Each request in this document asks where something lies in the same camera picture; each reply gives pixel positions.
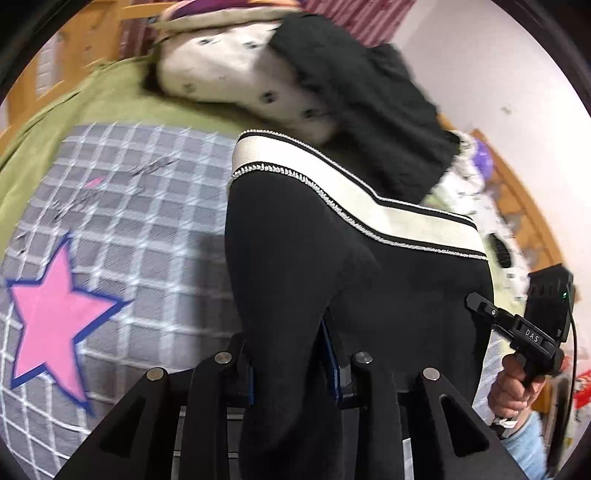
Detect black cable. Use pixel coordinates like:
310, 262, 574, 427
568, 295, 580, 418

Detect black and white wristband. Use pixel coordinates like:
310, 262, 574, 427
492, 412, 522, 439

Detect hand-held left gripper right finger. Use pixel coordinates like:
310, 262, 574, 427
321, 318, 522, 480

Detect grey checked blanket with stars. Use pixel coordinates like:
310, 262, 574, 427
0, 122, 513, 480

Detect pile of black clothes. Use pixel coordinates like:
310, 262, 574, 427
268, 14, 462, 204

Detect person's right hand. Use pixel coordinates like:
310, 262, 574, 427
488, 353, 548, 424

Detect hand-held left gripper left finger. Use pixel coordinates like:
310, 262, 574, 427
55, 335, 256, 480

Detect purple plush toy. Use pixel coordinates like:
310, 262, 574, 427
466, 138, 496, 178

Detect black pants with white waistband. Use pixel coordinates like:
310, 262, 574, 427
225, 128, 496, 480

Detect white floral pillow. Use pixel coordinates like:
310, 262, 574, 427
485, 222, 532, 319

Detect purple and orange pillow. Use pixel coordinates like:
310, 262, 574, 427
159, 0, 298, 28

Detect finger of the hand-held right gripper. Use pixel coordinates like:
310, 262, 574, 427
465, 292, 525, 335

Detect green bed sheet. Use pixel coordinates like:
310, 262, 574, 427
0, 55, 462, 222

